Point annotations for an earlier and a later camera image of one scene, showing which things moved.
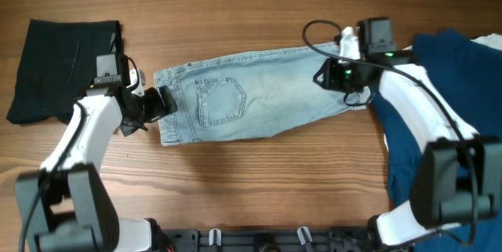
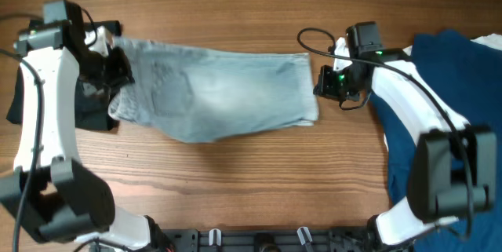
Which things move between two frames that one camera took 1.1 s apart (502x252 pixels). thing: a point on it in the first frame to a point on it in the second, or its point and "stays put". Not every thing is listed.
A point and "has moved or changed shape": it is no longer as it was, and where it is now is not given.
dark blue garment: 470,74 stays put
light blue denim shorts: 246,96 has moved or changed shape
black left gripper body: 149,107 to 106,72
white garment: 493,40 stays put
